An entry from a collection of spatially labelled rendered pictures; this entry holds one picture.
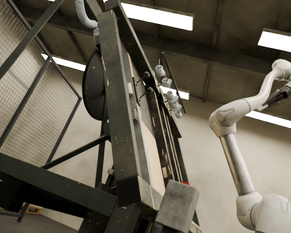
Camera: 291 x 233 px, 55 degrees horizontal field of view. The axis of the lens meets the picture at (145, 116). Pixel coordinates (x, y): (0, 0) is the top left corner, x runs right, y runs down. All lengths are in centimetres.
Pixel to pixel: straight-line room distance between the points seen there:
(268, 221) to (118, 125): 90
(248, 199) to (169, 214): 72
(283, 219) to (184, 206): 63
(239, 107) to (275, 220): 63
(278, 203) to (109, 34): 132
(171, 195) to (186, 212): 9
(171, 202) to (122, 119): 47
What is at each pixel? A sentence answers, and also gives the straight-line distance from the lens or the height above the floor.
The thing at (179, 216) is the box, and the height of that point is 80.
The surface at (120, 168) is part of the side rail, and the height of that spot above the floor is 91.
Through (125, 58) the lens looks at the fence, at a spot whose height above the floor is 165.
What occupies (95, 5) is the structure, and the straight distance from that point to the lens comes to 252.
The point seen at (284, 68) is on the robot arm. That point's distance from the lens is 208.
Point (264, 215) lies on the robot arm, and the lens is 164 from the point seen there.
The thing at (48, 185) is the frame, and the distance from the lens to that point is 144.
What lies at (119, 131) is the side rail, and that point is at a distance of 135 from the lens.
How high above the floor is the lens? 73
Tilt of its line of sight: 20 degrees up
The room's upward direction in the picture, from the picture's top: 22 degrees clockwise
